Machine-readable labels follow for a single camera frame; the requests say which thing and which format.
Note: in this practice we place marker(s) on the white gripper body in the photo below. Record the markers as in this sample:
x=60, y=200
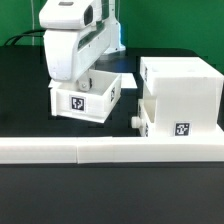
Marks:
x=70, y=53

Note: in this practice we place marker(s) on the white drawer cabinet box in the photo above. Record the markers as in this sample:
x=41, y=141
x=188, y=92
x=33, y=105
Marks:
x=181, y=96

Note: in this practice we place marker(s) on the white front drawer tray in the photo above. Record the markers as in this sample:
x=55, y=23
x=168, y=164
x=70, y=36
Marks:
x=144, y=121

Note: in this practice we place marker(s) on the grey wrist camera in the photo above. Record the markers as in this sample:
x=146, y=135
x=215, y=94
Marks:
x=70, y=14

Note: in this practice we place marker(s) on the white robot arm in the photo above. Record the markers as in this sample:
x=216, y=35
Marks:
x=108, y=17

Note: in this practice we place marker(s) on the white drawer tray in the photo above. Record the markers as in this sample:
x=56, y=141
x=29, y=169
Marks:
x=144, y=121
x=94, y=105

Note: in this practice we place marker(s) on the white marker tag plate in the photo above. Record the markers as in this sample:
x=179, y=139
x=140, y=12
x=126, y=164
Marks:
x=128, y=81

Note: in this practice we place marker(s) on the white foam border front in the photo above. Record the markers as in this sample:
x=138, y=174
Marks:
x=74, y=150

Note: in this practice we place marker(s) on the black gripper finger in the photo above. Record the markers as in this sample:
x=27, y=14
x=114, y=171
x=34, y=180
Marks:
x=84, y=83

